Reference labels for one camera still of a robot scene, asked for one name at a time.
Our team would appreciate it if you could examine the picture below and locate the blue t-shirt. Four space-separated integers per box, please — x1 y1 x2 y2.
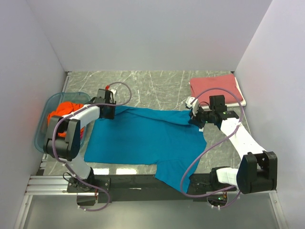
84 106 207 192

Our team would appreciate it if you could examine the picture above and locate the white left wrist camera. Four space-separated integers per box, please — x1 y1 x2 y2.
105 85 117 97

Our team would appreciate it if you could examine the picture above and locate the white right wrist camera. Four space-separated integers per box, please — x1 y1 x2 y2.
185 96 199 116

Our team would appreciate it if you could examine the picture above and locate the orange t-shirt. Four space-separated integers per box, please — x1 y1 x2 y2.
47 101 83 125

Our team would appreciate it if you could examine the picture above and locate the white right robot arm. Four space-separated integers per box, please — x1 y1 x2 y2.
185 95 277 194

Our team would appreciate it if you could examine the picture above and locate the clear teal plastic bin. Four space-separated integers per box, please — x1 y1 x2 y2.
34 92 91 153

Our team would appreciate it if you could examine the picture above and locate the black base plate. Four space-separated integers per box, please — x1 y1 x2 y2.
67 174 230 206

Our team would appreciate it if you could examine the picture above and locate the folded red t-shirt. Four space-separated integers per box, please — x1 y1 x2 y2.
189 74 231 103

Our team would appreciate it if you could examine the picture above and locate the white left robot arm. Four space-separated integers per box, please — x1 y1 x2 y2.
43 88 117 192

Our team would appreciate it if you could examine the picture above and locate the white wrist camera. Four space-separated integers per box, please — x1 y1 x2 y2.
185 96 199 116
105 85 117 97

